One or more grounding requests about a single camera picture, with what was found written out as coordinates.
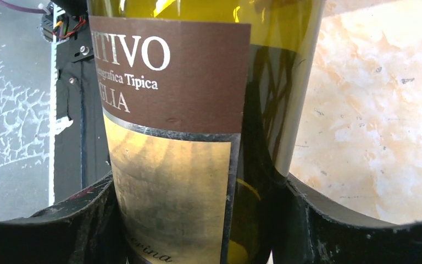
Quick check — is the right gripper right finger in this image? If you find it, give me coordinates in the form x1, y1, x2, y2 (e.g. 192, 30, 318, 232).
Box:
273, 175, 422, 263

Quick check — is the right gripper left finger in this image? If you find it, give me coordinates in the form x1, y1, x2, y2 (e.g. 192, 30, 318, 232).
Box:
0, 172, 130, 263

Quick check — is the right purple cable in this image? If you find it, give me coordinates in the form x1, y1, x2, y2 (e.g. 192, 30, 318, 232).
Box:
0, 0, 52, 15

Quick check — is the green wine bottle silver neck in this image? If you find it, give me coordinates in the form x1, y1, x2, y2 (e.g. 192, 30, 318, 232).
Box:
88, 1, 325, 263

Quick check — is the grey cable comb strip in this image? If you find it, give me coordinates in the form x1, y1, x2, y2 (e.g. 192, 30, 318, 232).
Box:
48, 29, 58, 206

